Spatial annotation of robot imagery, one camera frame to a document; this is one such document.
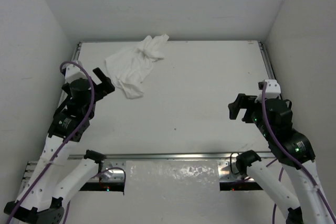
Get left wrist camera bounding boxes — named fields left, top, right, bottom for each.
left=62, top=64, right=87, bottom=83

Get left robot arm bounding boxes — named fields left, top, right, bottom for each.
left=4, top=66, right=115, bottom=223

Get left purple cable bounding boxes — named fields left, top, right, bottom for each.
left=5, top=61, right=127, bottom=224

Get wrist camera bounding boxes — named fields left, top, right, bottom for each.
left=62, top=64, right=87, bottom=83
left=255, top=79, right=281, bottom=102

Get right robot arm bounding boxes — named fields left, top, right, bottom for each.
left=228, top=92, right=335, bottom=223

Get purple cable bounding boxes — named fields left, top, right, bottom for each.
left=5, top=61, right=127, bottom=224
left=254, top=81, right=336, bottom=224

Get white t-shirt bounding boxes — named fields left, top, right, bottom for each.
left=104, top=34, right=169, bottom=99

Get white front cover panel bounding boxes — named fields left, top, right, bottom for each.
left=67, top=161, right=285, bottom=223

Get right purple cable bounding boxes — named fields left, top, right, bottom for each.
left=254, top=81, right=336, bottom=224

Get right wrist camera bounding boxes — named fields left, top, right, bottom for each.
left=255, top=79, right=281, bottom=102

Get aluminium table frame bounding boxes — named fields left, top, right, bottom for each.
left=23, top=40, right=279, bottom=190

